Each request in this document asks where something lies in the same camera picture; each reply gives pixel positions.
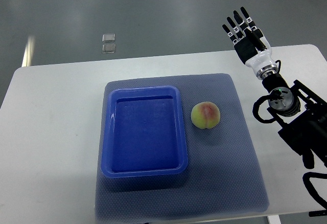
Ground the green pink peach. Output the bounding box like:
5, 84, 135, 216
191, 101, 221, 129

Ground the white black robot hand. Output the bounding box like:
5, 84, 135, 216
222, 7, 279, 80

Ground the blue plastic tray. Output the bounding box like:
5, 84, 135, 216
100, 85, 188, 178

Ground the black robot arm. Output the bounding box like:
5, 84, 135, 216
252, 71, 326, 216

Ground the upper floor socket plate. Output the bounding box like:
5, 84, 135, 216
102, 33, 115, 42

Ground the lower floor socket plate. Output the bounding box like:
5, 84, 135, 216
102, 43, 116, 54

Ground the floor socket plate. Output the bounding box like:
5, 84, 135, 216
102, 33, 115, 42
102, 43, 116, 54

